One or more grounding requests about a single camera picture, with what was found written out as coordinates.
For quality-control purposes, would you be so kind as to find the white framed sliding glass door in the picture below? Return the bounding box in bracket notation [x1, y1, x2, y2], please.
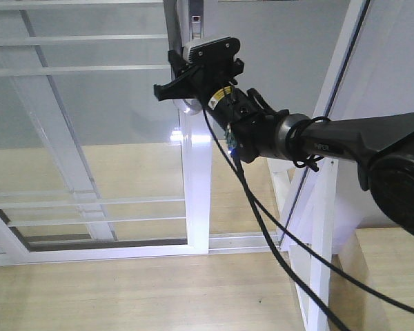
[0, 1, 217, 265]

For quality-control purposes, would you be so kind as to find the white wooden support brace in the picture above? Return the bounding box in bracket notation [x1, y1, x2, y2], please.
[267, 158, 339, 331]

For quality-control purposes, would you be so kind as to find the aluminium door floor track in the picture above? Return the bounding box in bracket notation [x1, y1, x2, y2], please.
[208, 232, 270, 254]

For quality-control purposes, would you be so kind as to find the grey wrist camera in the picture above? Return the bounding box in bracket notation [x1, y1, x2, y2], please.
[182, 36, 241, 65]

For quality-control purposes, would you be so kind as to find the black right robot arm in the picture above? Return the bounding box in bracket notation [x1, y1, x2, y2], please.
[154, 51, 414, 236]

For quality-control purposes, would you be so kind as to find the light wooden box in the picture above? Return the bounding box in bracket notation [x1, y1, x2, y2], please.
[334, 228, 414, 330]

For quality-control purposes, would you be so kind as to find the black cable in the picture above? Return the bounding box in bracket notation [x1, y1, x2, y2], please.
[233, 151, 414, 320]
[202, 106, 353, 331]

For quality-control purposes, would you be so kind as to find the grey metal door handle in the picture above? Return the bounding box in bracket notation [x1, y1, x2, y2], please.
[164, 1, 201, 115]

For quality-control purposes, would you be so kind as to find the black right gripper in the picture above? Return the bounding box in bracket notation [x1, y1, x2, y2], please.
[154, 50, 290, 163]

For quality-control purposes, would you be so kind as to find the white door frame post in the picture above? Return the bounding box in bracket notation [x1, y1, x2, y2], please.
[279, 0, 387, 252]

